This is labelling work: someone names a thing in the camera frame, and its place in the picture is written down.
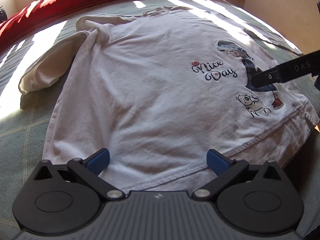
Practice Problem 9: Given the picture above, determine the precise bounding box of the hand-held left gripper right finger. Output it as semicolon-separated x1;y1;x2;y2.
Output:
192;149;287;202

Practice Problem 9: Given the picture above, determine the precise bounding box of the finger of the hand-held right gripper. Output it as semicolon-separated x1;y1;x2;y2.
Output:
250;67;282;89

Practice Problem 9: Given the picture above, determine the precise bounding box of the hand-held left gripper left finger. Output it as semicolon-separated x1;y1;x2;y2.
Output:
34;148;126;202

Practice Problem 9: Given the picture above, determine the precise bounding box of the white printed t-shirt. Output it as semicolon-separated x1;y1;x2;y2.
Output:
19;5;320;192

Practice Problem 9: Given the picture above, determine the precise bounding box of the red duvet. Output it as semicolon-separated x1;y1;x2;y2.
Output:
0;0;224;53

